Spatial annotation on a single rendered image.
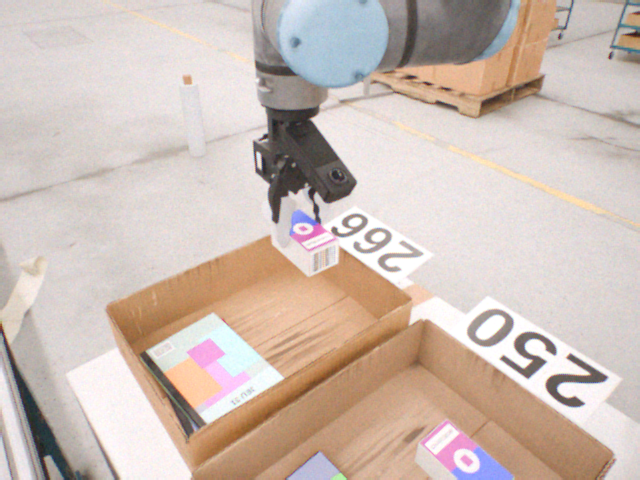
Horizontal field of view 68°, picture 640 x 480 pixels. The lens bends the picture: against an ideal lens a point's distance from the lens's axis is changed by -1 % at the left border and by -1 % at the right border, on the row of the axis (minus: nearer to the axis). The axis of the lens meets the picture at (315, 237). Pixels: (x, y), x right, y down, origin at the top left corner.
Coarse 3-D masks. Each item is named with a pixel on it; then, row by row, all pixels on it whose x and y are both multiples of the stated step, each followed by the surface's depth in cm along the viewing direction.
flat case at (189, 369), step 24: (192, 336) 76; (216, 336) 76; (144, 360) 72; (168, 360) 72; (192, 360) 72; (216, 360) 72; (240, 360) 72; (264, 360) 72; (168, 384) 68; (192, 384) 68; (216, 384) 68; (240, 384) 68; (264, 384) 68; (192, 408) 65; (216, 408) 65
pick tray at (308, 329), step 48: (144, 288) 75; (192, 288) 81; (240, 288) 88; (288, 288) 89; (336, 288) 89; (384, 288) 78; (144, 336) 79; (240, 336) 79; (288, 336) 79; (336, 336) 79; (384, 336) 72; (144, 384) 64; (288, 384) 62; (240, 432) 60
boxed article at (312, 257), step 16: (304, 224) 72; (272, 240) 75; (304, 240) 69; (320, 240) 69; (336, 240) 69; (288, 256) 72; (304, 256) 68; (320, 256) 69; (336, 256) 71; (304, 272) 70
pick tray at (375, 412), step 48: (432, 336) 70; (336, 384) 62; (384, 384) 71; (432, 384) 71; (480, 384) 66; (288, 432) 60; (336, 432) 65; (384, 432) 65; (480, 432) 65; (528, 432) 62; (576, 432) 56
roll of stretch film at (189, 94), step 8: (184, 80) 283; (184, 88) 282; (192, 88) 283; (184, 96) 285; (192, 96) 286; (184, 104) 289; (192, 104) 288; (184, 112) 292; (192, 112) 291; (200, 112) 295; (184, 120) 296; (192, 120) 294; (200, 120) 297; (192, 128) 297; (200, 128) 299; (192, 136) 300; (200, 136) 301; (192, 144) 303; (200, 144) 304; (192, 152) 307; (200, 152) 307
